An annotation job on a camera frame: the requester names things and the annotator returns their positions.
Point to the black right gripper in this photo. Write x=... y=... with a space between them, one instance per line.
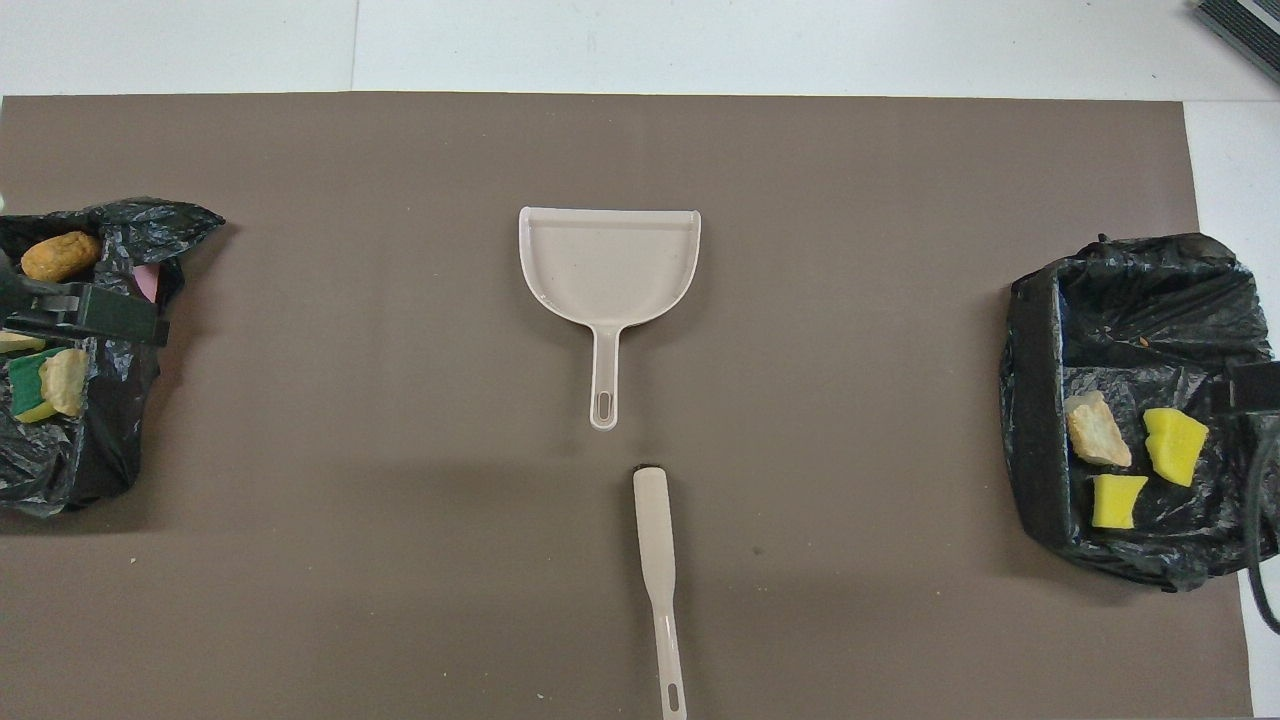
x=1258 y=385

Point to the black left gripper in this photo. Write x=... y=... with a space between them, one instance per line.
x=120 y=312

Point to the brown round toy bread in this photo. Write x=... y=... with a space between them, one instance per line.
x=60 y=256

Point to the pale toy bread piece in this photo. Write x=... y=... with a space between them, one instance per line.
x=66 y=380

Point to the striped toy bread piece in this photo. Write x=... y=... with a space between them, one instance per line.
x=15 y=342
x=1097 y=430

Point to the green and yellow sponge piece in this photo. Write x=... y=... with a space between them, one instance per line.
x=1118 y=502

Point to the beige plastic dustpan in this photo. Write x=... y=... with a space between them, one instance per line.
x=608 y=265

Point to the beige hand brush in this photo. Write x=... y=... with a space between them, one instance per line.
x=652 y=540

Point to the pink bin with black bag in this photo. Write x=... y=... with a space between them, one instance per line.
x=100 y=450

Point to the rectangular bin with black bag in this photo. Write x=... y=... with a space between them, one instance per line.
x=1130 y=320

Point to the dark ribbed device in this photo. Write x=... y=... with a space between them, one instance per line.
x=1250 y=25

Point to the brown table mat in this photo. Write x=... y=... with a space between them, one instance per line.
x=640 y=150

